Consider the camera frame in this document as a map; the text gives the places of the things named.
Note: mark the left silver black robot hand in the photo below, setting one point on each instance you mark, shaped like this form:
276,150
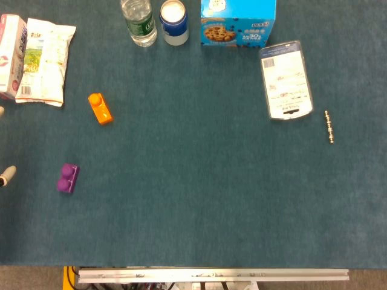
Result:
8,172

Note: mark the purple toy block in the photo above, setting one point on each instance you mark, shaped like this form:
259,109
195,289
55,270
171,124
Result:
68,178

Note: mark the orange toy block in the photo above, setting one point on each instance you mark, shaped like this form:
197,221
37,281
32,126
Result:
101,110

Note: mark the white snack bag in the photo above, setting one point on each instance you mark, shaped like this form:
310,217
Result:
45,63

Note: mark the pink white carton box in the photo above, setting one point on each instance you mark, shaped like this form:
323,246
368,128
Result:
10,54

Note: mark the clear bottle green label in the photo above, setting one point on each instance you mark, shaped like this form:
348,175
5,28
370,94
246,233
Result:
140,24

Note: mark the blue white drink can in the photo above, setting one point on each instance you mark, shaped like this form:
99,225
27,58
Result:
174,27

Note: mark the blue cookie box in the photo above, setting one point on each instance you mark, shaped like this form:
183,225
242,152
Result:
239,27

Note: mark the blister pack white card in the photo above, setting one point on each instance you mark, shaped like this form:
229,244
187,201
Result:
285,81

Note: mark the small metal beaded rod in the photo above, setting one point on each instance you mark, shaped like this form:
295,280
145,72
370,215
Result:
329,127

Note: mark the yellow frame part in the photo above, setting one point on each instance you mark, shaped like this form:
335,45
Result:
65,278

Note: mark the aluminium profile rail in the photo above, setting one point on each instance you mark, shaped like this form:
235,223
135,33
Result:
211,275

